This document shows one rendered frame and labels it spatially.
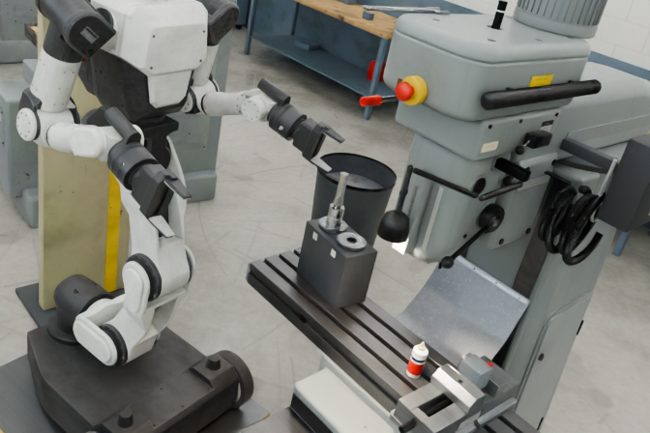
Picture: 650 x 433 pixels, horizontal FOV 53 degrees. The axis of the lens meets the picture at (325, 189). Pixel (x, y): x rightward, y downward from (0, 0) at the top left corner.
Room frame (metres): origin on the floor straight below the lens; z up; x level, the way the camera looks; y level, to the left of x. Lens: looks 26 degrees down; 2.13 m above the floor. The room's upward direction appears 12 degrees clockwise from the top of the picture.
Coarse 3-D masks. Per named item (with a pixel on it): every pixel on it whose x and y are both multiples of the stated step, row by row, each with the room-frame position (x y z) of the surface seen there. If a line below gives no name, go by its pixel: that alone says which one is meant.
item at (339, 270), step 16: (320, 224) 1.74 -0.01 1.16; (304, 240) 1.77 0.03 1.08; (320, 240) 1.71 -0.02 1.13; (336, 240) 1.69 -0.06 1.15; (352, 240) 1.71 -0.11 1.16; (304, 256) 1.75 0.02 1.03; (320, 256) 1.69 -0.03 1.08; (336, 256) 1.64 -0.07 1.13; (352, 256) 1.62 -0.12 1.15; (368, 256) 1.66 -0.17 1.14; (304, 272) 1.74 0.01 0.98; (320, 272) 1.68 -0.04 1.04; (336, 272) 1.63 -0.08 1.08; (352, 272) 1.63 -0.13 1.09; (368, 272) 1.67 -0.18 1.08; (320, 288) 1.67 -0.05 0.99; (336, 288) 1.61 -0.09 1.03; (352, 288) 1.64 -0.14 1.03; (368, 288) 1.68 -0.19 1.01; (336, 304) 1.61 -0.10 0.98
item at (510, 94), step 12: (552, 84) 1.41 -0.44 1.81; (564, 84) 1.44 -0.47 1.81; (576, 84) 1.47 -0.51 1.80; (588, 84) 1.50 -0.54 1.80; (600, 84) 1.54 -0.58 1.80; (492, 96) 1.22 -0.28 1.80; (504, 96) 1.25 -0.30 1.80; (516, 96) 1.28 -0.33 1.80; (528, 96) 1.31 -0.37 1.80; (540, 96) 1.34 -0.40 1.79; (552, 96) 1.38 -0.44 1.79; (564, 96) 1.42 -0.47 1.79; (576, 96) 1.47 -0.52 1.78; (492, 108) 1.23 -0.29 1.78
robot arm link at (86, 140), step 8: (80, 128) 1.28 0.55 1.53; (88, 128) 1.26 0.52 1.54; (96, 128) 1.26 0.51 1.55; (72, 136) 1.28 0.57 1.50; (80, 136) 1.27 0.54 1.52; (88, 136) 1.25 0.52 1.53; (96, 136) 1.24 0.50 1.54; (104, 136) 1.25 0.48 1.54; (72, 144) 1.28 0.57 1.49; (80, 144) 1.26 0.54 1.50; (88, 144) 1.25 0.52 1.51; (96, 144) 1.23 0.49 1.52; (104, 144) 1.24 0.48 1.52; (80, 152) 1.26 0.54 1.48; (88, 152) 1.24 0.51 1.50; (96, 152) 1.23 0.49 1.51; (104, 152) 1.25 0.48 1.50
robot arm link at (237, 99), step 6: (252, 90) 1.79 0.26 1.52; (258, 90) 1.79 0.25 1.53; (234, 96) 1.77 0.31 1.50; (240, 96) 1.77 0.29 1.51; (246, 96) 1.79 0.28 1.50; (252, 96) 1.79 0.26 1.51; (234, 102) 1.75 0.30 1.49; (240, 102) 1.76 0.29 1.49; (234, 108) 1.75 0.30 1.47; (240, 108) 1.76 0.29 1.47; (240, 114) 1.76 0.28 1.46
